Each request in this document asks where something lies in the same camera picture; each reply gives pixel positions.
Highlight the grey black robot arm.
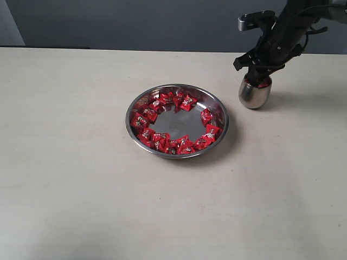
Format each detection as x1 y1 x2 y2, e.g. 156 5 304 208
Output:
233 1 346 86

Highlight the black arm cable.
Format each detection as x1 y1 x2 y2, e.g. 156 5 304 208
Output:
298 24 329 52

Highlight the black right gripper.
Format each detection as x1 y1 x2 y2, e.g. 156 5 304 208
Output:
233 1 325 86

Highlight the red candy wrapper packet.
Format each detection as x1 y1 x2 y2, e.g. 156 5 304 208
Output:
178 138 196 155
131 113 149 129
203 124 221 142

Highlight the round stainless steel plate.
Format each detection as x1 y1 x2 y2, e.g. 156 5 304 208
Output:
125 84 229 159

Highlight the stainless steel cup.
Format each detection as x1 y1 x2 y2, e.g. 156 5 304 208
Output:
239 76 272 109

